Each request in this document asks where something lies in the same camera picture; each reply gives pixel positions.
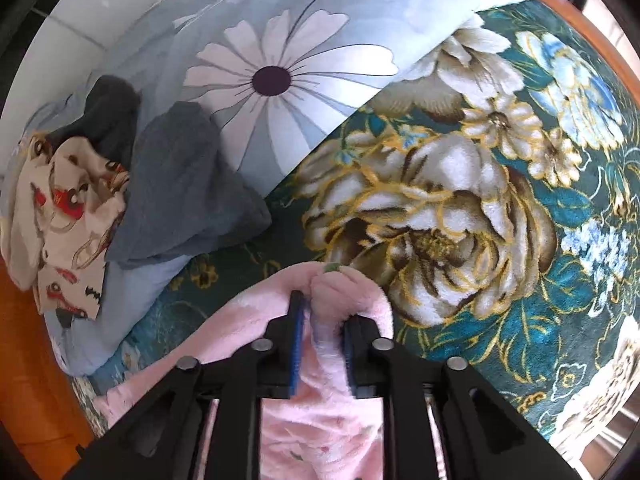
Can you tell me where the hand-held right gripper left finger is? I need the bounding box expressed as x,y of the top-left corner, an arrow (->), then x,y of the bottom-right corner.
62,290 -> 305,480

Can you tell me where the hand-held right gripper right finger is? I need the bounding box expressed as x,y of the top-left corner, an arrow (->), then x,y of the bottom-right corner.
342,314 -> 566,480

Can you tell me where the pink fleece garment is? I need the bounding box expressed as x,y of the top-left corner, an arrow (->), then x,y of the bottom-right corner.
95,261 -> 446,480

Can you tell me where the teal floral plush blanket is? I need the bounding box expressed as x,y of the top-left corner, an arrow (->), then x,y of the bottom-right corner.
70,0 -> 640,466

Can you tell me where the grey-blue sweater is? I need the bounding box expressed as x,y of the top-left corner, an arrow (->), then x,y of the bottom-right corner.
106,101 -> 273,267

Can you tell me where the cream cartoon print garment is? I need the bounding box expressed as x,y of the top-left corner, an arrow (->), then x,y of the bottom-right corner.
0,130 -> 132,322

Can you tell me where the light blue daisy quilt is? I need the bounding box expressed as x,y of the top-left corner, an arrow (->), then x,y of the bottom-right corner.
0,0 -> 573,376

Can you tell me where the dark grey garment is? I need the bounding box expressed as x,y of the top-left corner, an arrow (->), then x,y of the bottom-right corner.
47,75 -> 143,171

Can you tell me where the wooden bed frame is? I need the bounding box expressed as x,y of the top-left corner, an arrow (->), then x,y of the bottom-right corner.
542,0 -> 640,106

